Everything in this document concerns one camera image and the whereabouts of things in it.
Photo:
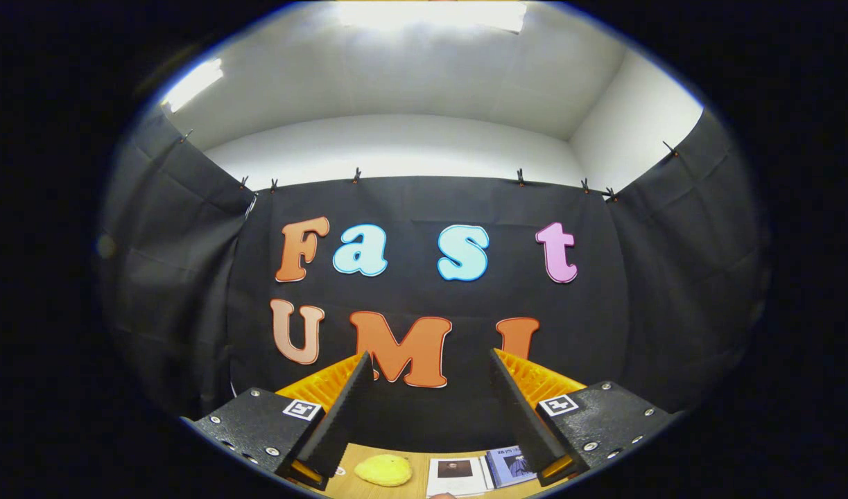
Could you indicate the ceiling light panel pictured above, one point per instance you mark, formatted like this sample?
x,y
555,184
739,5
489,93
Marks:
x,y
191,84

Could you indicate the row of black cloth clips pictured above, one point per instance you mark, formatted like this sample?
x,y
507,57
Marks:
x,y
357,174

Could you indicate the white portrait book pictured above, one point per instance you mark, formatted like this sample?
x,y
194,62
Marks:
x,y
458,485

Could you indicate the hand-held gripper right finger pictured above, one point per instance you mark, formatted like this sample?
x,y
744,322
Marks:
x,y
521,416

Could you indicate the blue cover book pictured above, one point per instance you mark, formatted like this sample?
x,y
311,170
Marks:
x,y
507,471

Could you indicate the yellow plush toy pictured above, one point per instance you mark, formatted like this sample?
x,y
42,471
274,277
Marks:
x,y
383,471

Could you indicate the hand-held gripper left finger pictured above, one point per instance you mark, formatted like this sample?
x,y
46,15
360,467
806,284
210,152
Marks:
x,y
340,416

